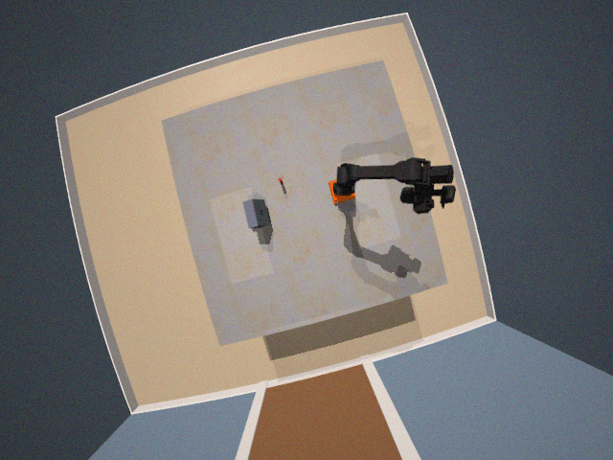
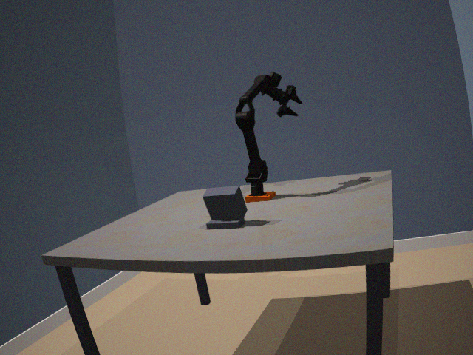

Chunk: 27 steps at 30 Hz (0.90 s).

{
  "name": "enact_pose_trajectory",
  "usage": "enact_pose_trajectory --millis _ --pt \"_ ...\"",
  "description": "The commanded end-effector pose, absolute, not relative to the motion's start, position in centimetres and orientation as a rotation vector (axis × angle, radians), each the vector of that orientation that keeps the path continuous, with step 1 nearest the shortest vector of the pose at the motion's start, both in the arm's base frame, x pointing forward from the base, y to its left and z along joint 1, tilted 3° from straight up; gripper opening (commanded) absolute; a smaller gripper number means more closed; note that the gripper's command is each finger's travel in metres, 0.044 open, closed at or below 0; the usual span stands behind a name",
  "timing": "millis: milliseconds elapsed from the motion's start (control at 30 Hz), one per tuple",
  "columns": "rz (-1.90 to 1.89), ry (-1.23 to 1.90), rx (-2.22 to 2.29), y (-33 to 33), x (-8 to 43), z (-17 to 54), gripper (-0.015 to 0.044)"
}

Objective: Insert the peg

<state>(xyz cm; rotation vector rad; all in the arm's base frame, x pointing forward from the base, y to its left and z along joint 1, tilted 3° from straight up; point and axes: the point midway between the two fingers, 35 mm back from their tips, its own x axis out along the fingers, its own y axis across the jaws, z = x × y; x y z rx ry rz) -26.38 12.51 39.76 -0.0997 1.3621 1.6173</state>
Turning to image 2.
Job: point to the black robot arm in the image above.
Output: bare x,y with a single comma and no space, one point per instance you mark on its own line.
257,168

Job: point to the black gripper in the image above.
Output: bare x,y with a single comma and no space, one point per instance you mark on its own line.
284,110

